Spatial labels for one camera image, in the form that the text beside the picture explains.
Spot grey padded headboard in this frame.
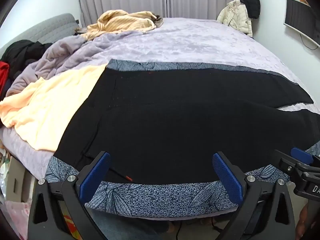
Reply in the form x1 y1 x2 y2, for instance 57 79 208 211
0 13 78 55

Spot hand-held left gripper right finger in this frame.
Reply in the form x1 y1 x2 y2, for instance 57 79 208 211
212 151 297 240

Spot black clothes pile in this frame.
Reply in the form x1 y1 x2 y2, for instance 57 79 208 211
0 39 53 80

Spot red garment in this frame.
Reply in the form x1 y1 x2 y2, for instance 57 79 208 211
0 61 10 98

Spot lilac bedspread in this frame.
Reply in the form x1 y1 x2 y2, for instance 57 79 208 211
0 17 314 178

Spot cardboard box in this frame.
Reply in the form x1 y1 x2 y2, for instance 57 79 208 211
5 155 36 203

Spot crumpled mauve fleece blanket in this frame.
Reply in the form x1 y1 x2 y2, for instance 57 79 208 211
5 30 140 98

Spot black pants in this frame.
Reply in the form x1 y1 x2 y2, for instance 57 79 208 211
54 66 320 184

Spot yellow striped garment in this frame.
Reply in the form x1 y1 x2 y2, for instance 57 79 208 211
85 9 158 41

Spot blue leaf-print cloth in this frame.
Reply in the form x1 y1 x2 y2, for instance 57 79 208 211
45 59 320 217

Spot grey-brown cloth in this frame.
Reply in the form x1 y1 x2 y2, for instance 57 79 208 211
150 15 164 28

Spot peach cloth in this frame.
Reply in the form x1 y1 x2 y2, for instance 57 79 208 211
0 64 108 152

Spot pink plastic bag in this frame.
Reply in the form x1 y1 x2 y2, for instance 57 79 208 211
4 200 31 240

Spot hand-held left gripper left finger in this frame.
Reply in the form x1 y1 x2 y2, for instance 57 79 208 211
27 151 112 240

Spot wall-mounted monitor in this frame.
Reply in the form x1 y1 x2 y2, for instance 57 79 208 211
284 0 320 46

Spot monitor cable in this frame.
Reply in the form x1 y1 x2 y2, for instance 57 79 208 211
300 34 318 51

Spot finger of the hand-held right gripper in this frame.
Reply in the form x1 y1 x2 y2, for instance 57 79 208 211
274 149 304 175
290 147 320 166

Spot cream puffer jacket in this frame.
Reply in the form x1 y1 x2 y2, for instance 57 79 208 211
216 0 253 37

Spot person's right hand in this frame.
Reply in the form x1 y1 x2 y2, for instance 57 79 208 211
296 202 316 240

